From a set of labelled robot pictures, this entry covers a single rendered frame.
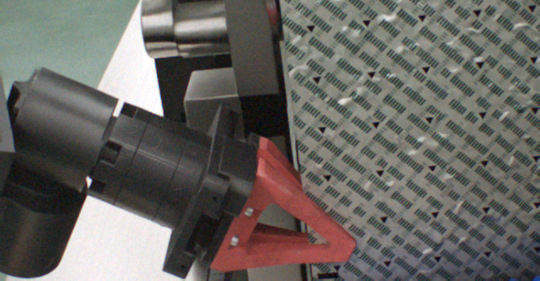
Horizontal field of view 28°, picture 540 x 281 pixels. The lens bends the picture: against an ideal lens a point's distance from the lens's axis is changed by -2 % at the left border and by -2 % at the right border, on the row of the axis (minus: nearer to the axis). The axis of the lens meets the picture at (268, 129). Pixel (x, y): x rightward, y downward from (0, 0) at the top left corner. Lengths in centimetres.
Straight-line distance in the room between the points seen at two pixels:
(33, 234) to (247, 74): 16
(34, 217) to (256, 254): 13
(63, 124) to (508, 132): 24
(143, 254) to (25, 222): 38
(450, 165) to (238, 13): 16
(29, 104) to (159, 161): 8
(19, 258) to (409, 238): 23
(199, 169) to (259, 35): 10
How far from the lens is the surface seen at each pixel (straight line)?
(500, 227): 64
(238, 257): 62
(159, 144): 60
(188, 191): 60
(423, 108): 61
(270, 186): 60
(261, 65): 67
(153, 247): 102
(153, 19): 68
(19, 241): 65
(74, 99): 60
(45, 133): 60
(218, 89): 69
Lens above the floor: 139
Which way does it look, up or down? 24 degrees down
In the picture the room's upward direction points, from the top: 7 degrees counter-clockwise
